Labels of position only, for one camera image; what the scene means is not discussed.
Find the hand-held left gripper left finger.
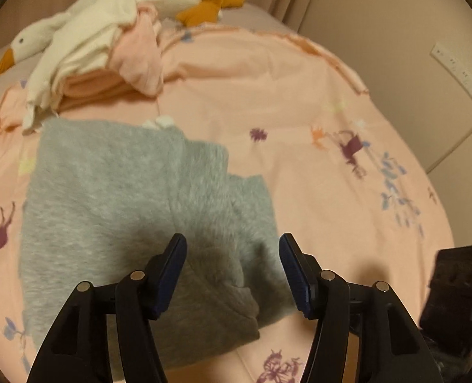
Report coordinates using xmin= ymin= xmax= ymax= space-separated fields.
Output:
xmin=26 ymin=233 xmax=188 ymax=383

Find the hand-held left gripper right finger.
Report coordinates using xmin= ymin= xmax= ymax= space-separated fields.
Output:
xmin=278 ymin=232 xmax=445 ymax=383

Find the grey printed sweatshirt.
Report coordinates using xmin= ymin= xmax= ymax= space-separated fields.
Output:
xmin=18 ymin=115 xmax=301 ymax=370

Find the pink and white clothes pile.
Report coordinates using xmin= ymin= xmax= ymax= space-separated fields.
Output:
xmin=22 ymin=0 xmax=141 ymax=135

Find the pink animal print duvet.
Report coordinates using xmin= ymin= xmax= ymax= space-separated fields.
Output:
xmin=0 ymin=24 xmax=457 ymax=383

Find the peach folded garment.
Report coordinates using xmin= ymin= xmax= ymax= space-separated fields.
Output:
xmin=57 ymin=69 xmax=141 ymax=111

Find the white power strip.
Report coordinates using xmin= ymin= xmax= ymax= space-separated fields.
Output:
xmin=431 ymin=41 xmax=472 ymax=112

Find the light pink garment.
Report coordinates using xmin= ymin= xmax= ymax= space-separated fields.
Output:
xmin=108 ymin=2 xmax=165 ymax=97

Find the white power cable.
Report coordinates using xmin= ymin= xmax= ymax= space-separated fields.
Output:
xmin=425 ymin=109 xmax=472 ymax=174

